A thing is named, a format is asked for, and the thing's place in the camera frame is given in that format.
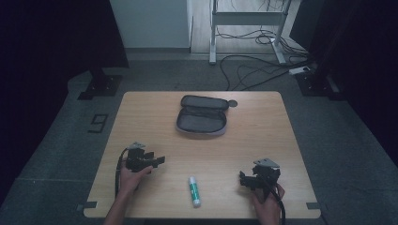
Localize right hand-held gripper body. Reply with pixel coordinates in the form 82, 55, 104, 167
252, 157, 282, 200

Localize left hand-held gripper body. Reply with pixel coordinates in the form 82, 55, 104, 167
125, 142, 155, 173

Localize green and white glue stick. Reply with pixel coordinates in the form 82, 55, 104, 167
188, 175, 202, 208

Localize grey pencil case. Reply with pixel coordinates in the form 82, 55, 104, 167
175, 94, 238, 137

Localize person's left hand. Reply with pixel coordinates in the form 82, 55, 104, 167
118, 158, 154, 194

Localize person's right hand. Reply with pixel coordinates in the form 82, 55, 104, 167
251, 183, 286, 225

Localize white power strip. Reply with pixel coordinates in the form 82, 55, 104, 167
288, 66, 312, 76

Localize dark curtain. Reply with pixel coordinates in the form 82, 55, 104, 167
289, 0, 398, 167
0, 0, 130, 207

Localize white partition panel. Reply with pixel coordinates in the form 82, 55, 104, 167
109, 0, 193, 50

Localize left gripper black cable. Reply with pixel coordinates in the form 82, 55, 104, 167
114, 147, 130, 199

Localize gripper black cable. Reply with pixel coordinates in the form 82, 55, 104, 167
114, 147, 130, 199
262, 174, 287, 225

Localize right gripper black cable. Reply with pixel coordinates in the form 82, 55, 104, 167
262, 174, 287, 225

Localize black stand base plate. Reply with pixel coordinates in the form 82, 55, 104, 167
77, 74, 124, 101
295, 70, 342, 98

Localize black floor cables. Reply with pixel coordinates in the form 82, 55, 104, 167
215, 0, 314, 92

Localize white metal desk frame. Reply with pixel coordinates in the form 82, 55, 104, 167
208, 0, 294, 66

